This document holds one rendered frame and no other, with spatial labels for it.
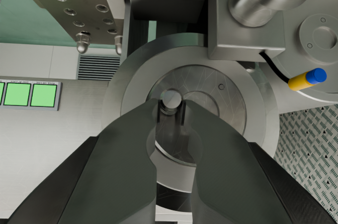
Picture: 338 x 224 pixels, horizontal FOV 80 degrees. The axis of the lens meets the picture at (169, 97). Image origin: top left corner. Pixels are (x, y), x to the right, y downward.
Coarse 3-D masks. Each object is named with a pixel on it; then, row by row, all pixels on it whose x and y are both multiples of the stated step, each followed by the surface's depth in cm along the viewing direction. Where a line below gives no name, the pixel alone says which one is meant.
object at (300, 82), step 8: (264, 56) 15; (272, 64) 14; (280, 72) 14; (304, 72) 12; (312, 72) 11; (320, 72) 11; (288, 80) 13; (296, 80) 12; (304, 80) 12; (312, 80) 11; (320, 80) 11; (296, 88) 13
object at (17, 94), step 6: (12, 84) 48; (18, 84) 48; (24, 84) 48; (12, 90) 48; (18, 90) 48; (24, 90) 48; (6, 96) 47; (12, 96) 47; (18, 96) 47; (24, 96) 48; (6, 102) 47; (12, 102) 47; (18, 102) 47; (24, 102) 47
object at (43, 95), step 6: (36, 90) 48; (42, 90) 48; (48, 90) 48; (54, 90) 48; (36, 96) 48; (42, 96) 48; (48, 96) 48; (36, 102) 47; (42, 102) 47; (48, 102) 48
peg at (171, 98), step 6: (168, 90) 12; (174, 90) 12; (162, 96) 12; (168, 96) 12; (174, 96) 12; (180, 96) 12; (162, 102) 12; (168, 102) 12; (174, 102) 12; (180, 102) 12; (162, 108) 13; (168, 108) 12; (174, 108) 12; (168, 114) 14
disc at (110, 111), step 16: (144, 48) 18; (160, 48) 18; (128, 64) 17; (240, 64) 18; (256, 64) 18; (112, 80) 17; (128, 80) 17; (256, 80) 18; (112, 96) 17; (272, 96) 17; (112, 112) 16; (272, 112) 17; (272, 128) 17; (272, 144) 17; (160, 192) 15; (176, 192) 16; (176, 208) 15
